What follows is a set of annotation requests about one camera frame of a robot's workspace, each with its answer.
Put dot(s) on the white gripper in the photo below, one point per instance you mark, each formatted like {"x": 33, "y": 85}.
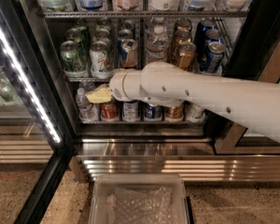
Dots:
{"x": 116, "y": 86}

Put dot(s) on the white 7up can front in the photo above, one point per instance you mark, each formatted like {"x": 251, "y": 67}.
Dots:
{"x": 100, "y": 57}

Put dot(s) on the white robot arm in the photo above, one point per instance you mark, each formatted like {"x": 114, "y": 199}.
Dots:
{"x": 253, "y": 104}

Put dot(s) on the orange can bottom front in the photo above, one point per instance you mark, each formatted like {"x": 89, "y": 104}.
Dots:
{"x": 109, "y": 110}

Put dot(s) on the water bottle bottom shelf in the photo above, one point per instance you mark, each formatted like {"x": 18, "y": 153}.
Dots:
{"x": 87, "y": 111}

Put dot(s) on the Red Bull can front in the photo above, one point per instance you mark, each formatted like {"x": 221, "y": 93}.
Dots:
{"x": 128, "y": 55}

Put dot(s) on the green can front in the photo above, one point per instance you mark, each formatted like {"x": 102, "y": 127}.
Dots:
{"x": 72, "y": 60}

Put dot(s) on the blue can bottom front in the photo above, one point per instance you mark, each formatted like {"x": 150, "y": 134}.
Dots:
{"x": 152, "y": 111}

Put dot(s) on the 7up can second row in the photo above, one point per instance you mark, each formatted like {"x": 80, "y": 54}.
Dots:
{"x": 104, "y": 36}

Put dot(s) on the green can second row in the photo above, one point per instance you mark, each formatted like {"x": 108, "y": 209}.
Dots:
{"x": 75, "y": 35}

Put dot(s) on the Red Bull can back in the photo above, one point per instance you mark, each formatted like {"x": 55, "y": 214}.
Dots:
{"x": 128, "y": 25}

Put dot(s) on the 7up can back row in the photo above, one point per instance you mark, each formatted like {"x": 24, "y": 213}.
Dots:
{"x": 104, "y": 23}

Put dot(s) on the gold can bottom front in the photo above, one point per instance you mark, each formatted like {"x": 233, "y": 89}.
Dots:
{"x": 175, "y": 112}

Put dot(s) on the gold can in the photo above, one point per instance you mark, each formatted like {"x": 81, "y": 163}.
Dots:
{"x": 175, "y": 112}
{"x": 179, "y": 37}
{"x": 183, "y": 24}
{"x": 185, "y": 55}

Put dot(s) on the green can back row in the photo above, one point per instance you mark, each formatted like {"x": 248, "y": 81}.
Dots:
{"x": 82, "y": 26}

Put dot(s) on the silver can bottom front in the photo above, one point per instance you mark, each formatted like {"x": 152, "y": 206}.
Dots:
{"x": 194, "y": 112}

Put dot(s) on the gold can back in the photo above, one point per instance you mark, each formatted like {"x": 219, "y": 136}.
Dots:
{"x": 183, "y": 24}

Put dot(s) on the fridge glass door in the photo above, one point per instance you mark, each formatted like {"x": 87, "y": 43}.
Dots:
{"x": 35, "y": 120}

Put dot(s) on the blue Pepsi can back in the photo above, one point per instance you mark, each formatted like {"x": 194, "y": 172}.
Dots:
{"x": 203, "y": 26}

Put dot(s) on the blue pepsi can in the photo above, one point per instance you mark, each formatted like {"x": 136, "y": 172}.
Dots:
{"x": 212, "y": 57}
{"x": 212, "y": 35}
{"x": 203, "y": 26}

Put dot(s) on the blue Pepsi can front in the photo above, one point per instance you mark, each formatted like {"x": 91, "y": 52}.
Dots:
{"x": 212, "y": 57}

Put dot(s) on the fridge bottom metal grille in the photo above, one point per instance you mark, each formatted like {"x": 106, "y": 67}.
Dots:
{"x": 193, "y": 160}

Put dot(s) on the dark juice bottle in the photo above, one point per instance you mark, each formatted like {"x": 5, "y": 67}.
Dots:
{"x": 131, "y": 110}

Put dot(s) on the water bottle middle front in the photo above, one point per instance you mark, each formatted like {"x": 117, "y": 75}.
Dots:
{"x": 157, "y": 45}

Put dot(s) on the water bottle middle back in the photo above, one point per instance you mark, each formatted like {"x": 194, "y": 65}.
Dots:
{"x": 154, "y": 21}

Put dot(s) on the clear plastic bin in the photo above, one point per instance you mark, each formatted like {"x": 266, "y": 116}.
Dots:
{"x": 139, "y": 199}

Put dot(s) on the middle wire shelf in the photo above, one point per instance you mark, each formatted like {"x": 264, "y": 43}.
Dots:
{"x": 90, "y": 79}

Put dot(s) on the wire shelf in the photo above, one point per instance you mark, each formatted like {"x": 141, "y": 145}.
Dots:
{"x": 90, "y": 79}
{"x": 139, "y": 14}

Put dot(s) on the top wire shelf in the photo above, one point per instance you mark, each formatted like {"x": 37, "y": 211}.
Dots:
{"x": 139, "y": 14}

